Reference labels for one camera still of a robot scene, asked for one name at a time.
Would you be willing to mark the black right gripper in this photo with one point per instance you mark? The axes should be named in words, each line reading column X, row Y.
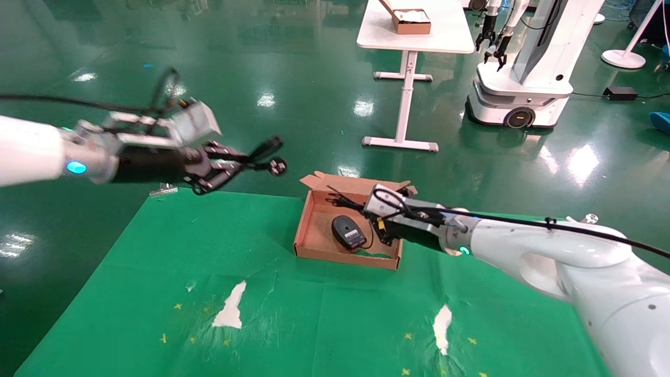
column 419, row 234

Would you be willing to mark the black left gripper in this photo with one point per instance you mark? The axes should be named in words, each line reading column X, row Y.
column 157, row 165

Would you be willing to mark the black background robot gripper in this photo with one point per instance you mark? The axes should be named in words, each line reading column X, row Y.
column 502, row 44
column 488, row 26

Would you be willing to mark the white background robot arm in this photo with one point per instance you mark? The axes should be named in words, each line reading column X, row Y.
column 493, row 7
column 515, row 13

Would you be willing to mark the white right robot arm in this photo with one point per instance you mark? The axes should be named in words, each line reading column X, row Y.
column 576, row 262

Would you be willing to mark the open brown cardboard box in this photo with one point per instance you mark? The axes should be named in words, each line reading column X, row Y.
column 319, row 230

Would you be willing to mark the small brown cardboard box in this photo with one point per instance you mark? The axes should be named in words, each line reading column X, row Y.
column 413, row 27

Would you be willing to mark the black round wheel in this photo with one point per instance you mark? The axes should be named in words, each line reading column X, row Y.
column 477, row 4

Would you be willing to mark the black power adapter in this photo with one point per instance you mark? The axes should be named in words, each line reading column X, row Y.
column 346, row 230

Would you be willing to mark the white height-adjustable table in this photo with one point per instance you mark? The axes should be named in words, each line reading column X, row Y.
column 439, row 36

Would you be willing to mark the white wheeled background robot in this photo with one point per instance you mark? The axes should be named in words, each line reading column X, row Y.
column 523, row 99

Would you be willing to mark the silver metal table clip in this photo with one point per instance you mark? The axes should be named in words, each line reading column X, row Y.
column 163, row 190
column 590, row 218

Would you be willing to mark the white packing material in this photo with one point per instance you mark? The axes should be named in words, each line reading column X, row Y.
column 411, row 15

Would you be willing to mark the white round stand base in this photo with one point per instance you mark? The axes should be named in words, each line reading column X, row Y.
column 598, row 19

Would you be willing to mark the green table cloth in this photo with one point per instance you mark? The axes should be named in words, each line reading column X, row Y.
column 157, row 262

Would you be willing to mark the white floor stand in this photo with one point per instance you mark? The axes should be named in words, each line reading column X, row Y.
column 623, row 58

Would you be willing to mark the black power brick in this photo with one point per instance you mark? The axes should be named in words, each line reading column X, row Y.
column 620, row 93

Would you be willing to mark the dark background furniture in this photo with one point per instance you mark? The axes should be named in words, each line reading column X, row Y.
column 658, row 31

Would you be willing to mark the blue floor object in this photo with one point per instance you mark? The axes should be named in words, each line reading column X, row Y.
column 662, row 123

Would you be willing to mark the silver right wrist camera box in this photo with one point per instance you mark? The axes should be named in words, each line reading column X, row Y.
column 379, row 201

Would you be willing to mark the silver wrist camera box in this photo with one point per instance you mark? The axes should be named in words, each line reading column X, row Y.
column 196, row 123
column 379, row 201

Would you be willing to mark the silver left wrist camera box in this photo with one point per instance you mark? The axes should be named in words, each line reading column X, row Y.
column 196, row 123

